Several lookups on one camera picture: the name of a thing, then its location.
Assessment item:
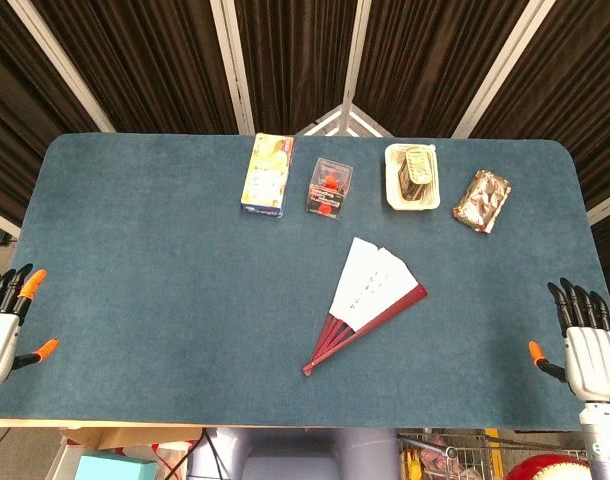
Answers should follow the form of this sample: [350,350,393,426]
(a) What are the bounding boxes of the gold tin can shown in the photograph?
[397,146,435,203]

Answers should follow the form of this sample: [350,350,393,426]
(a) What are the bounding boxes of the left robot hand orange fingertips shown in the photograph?
[0,263,60,390]

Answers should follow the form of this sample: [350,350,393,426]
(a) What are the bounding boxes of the white rectangular tray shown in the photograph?
[384,143,443,212]

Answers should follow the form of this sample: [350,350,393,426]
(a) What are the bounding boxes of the white frame post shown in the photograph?
[452,0,544,139]
[342,0,374,104]
[209,0,256,135]
[7,0,116,134]

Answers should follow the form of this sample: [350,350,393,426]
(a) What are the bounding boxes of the grey robot torso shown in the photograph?
[187,427,401,480]

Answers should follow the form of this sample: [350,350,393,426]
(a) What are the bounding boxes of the right robot hand orange thumbtip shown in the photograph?
[528,277,610,404]

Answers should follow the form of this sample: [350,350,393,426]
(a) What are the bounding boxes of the wire mesh basket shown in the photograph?
[397,429,589,480]

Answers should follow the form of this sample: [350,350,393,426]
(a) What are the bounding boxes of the dark brown curtain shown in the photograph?
[0,0,610,241]

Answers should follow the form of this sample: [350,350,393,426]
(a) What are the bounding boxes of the red ribbed paper folding fan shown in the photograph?
[301,236,430,377]

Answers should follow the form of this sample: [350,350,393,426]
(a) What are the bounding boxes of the black cable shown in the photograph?
[199,428,224,480]

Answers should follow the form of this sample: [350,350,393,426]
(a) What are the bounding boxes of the shiny foil snack packet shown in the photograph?
[452,169,513,235]

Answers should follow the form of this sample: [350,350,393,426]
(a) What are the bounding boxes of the blue table cloth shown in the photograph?
[0,132,610,429]

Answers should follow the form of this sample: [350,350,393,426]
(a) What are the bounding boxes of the white triangular frame brace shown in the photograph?
[294,102,394,138]

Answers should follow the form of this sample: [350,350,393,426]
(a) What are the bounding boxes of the white frame crossbar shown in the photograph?
[0,204,21,239]
[587,197,610,227]

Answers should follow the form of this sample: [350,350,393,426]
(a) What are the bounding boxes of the teal box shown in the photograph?
[74,453,159,480]

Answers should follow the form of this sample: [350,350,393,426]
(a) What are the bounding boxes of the clear plastic coffee capsule box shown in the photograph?
[305,157,355,222]

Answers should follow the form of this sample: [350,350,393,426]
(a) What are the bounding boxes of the yellow and blue carton box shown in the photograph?
[240,132,296,220]

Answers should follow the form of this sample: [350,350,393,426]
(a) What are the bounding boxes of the red and white ball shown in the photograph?
[504,453,594,480]

